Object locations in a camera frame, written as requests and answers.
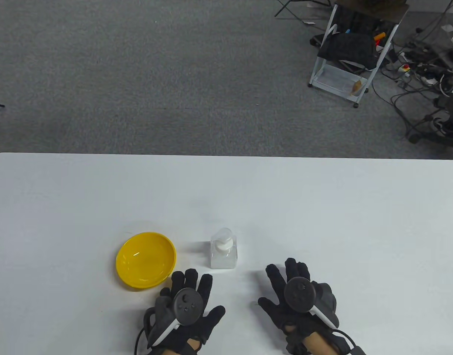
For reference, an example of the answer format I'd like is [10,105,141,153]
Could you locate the person's left hand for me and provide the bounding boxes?
[153,269,226,354]

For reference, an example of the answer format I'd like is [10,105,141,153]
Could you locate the person's right hand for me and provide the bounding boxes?
[258,258,340,346]

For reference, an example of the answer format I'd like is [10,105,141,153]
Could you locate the clear foam dish soap pump bottle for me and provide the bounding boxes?
[210,228,238,269]

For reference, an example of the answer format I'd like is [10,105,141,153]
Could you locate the yellow bowl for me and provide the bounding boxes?
[116,232,177,291]

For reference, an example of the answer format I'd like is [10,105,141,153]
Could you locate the dark grey left hand controller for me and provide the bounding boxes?
[150,288,204,346]

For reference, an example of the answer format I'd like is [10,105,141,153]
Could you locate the dark grey hand controller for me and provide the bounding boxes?
[284,277,340,329]
[150,288,204,346]

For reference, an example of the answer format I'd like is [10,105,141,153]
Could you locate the dark grey right hand controller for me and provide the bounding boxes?
[284,277,340,329]

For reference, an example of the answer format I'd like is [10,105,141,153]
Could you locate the white rolling shelf cart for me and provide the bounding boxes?
[309,0,410,108]

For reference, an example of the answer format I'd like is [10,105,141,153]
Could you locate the black wheeled equipment base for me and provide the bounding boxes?
[406,85,453,150]

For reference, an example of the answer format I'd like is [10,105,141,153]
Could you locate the black bag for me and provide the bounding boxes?
[317,33,378,71]

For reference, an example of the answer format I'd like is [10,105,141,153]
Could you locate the black tripod legs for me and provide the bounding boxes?
[275,0,334,18]

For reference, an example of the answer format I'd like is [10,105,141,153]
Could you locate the black glove cable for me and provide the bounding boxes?
[133,309,157,355]

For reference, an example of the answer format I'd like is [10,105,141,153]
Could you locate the black sensor cable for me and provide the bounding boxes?
[331,328,357,347]

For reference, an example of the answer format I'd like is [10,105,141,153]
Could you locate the tangle of floor cables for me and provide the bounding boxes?
[371,0,453,145]

